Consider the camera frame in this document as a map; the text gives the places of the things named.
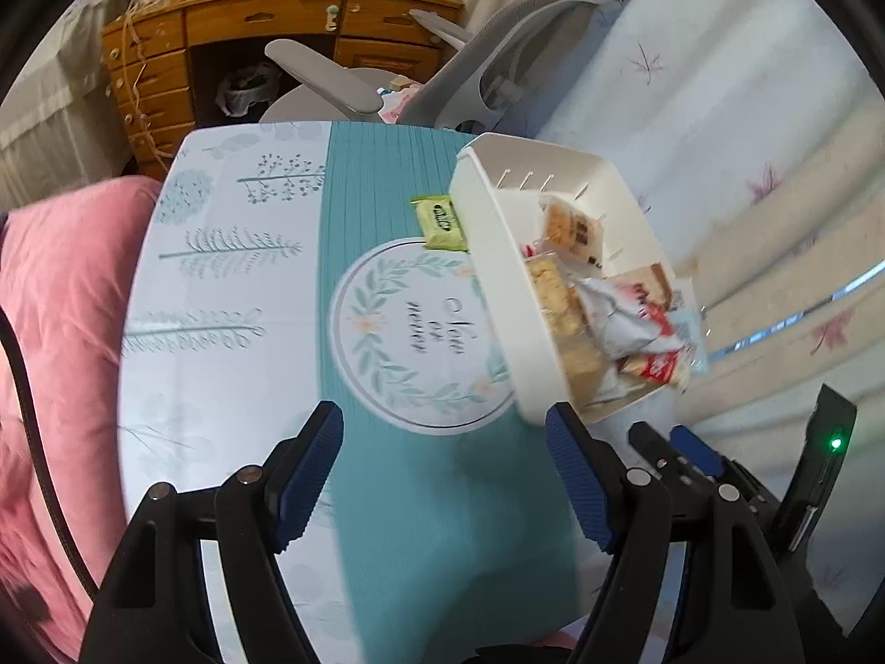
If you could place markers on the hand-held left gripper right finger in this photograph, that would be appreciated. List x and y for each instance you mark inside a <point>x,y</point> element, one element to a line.
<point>581,477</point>

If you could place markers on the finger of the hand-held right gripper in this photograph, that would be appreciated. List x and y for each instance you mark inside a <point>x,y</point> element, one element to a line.
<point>698,453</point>
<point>653,446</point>

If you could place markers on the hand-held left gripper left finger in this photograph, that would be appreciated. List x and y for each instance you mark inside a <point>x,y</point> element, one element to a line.
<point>308,477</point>

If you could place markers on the red cookie packet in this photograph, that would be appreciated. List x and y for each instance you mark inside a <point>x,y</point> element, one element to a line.
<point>655,368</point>

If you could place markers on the red white snack packet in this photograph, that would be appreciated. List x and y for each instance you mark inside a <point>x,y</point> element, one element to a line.
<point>650,315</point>

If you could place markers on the brown snowflake chocolate packet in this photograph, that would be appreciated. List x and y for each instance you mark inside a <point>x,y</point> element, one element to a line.
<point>605,304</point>

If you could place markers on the round bun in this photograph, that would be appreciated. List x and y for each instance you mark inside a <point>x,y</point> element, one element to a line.
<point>553,287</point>

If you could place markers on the white plastic storage bin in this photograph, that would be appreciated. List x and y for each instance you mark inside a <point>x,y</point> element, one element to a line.
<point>505,276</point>

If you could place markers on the muffin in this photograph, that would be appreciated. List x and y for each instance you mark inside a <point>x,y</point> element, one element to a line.
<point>567,228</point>

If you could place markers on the green snack packet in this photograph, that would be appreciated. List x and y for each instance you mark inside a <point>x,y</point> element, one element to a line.
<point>439,221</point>

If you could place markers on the printed teal tablecloth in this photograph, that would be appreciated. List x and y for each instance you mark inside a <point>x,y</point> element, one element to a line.
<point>242,276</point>

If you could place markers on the pink blanket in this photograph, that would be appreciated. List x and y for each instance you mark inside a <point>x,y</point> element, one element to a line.
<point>62,359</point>

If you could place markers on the white floral curtain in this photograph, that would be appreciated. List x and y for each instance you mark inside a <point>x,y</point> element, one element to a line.
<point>747,152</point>

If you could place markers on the pink plastic bag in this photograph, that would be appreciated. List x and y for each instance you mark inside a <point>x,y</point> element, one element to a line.
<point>399,98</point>

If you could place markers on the trash bin with bag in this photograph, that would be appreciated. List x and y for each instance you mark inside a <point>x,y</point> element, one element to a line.
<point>245,86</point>

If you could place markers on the grey office chair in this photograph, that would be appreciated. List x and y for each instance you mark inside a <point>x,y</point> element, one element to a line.
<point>456,76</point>

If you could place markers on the white lace cover cloth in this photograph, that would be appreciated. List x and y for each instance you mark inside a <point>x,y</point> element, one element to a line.
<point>55,124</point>

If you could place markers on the wooden desk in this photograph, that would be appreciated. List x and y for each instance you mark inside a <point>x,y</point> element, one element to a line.
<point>276,21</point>

